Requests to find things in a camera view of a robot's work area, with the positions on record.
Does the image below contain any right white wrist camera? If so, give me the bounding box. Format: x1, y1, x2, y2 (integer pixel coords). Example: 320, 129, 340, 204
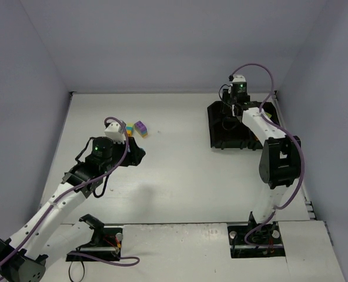
229, 75, 246, 83

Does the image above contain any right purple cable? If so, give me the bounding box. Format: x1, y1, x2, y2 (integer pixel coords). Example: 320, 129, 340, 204
229, 63, 306, 247

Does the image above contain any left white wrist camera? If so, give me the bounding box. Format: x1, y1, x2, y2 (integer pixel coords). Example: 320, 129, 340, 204
104, 121, 126, 144

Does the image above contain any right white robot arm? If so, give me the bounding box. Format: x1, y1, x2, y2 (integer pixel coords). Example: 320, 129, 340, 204
223, 76, 301, 225

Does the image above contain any purple blue orange lego stack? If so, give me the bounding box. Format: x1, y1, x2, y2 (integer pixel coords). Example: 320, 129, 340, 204
134, 120, 148, 137

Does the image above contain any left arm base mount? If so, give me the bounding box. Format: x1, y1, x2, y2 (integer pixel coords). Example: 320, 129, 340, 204
66, 214, 123, 262

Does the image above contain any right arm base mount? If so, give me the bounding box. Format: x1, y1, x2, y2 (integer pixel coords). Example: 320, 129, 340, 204
227, 222, 286, 259

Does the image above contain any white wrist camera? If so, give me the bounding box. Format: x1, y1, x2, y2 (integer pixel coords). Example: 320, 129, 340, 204
229, 75, 246, 83
104, 121, 126, 144

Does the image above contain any green blue orange lego stack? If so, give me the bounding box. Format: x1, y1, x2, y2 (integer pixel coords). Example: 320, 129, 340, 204
125, 123, 134, 137

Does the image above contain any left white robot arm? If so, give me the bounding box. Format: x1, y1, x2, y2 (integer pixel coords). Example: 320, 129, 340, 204
0, 137, 146, 281

